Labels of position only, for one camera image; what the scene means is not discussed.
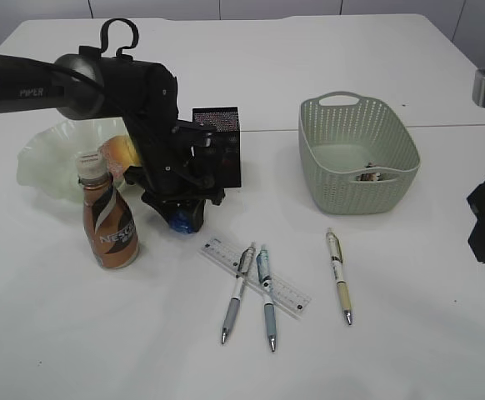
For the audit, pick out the blue pencil sharpener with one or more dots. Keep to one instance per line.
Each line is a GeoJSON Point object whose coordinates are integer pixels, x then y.
{"type": "Point", "coordinates": [180, 223]}

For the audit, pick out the brown coffee bottle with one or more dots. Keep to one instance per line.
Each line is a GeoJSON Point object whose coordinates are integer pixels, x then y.
{"type": "Point", "coordinates": [107, 219]}

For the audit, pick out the pale green woven basket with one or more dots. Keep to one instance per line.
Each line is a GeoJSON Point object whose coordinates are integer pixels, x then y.
{"type": "Point", "coordinates": [337, 143]}

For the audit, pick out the grey grip pen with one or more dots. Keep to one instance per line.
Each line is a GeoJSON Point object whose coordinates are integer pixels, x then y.
{"type": "Point", "coordinates": [243, 269]}

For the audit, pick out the golden sugared bread roll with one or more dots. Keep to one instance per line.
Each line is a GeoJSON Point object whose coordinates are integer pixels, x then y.
{"type": "Point", "coordinates": [120, 154]}

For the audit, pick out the black mesh pen holder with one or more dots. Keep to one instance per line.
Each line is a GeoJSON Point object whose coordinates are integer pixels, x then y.
{"type": "Point", "coordinates": [222, 151]}

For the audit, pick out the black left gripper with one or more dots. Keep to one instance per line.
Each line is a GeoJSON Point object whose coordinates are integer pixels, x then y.
{"type": "Point", "coordinates": [169, 171]}

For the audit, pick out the pale green wavy glass plate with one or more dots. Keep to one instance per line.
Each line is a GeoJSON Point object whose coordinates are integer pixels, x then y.
{"type": "Point", "coordinates": [48, 161]}

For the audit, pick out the blue grip pen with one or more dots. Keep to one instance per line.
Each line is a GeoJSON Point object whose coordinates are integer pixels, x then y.
{"type": "Point", "coordinates": [266, 284]}

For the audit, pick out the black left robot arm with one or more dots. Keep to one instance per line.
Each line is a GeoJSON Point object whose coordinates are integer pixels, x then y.
{"type": "Point", "coordinates": [88, 86]}

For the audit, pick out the beige grip pen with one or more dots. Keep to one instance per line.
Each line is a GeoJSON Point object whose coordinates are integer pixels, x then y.
{"type": "Point", "coordinates": [336, 257]}

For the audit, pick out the brown paper scrap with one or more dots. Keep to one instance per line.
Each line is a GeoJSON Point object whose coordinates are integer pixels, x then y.
{"type": "Point", "coordinates": [375, 177]}

